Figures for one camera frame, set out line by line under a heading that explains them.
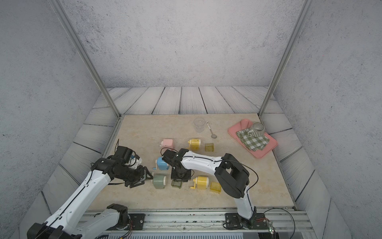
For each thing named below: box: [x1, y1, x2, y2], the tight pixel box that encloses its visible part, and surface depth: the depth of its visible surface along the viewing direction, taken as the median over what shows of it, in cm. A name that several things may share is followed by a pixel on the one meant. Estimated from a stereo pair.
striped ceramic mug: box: [247, 121, 266, 138], surface depth 104 cm
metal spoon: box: [205, 120, 218, 139], surface depth 110 cm
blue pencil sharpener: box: [152, 157, 169, 171], surface depth 89 cm
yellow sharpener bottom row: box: [190, 176, 210, 190], surface depth 81 cm
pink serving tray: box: [227, 118, 279, 159], surface depth 106 cm
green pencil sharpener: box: [151, 172, 167, 190], surface depth 81 cm
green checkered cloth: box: [235, 128, 270, 152], surface depth 106 cm
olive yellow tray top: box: [204, 142, 215, 152], surface depth 104 cm
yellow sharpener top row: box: [187, 138, 202, 151], surface depth 98 cm
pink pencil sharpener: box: [159, 138, 174, 149], surface depth 98 cm
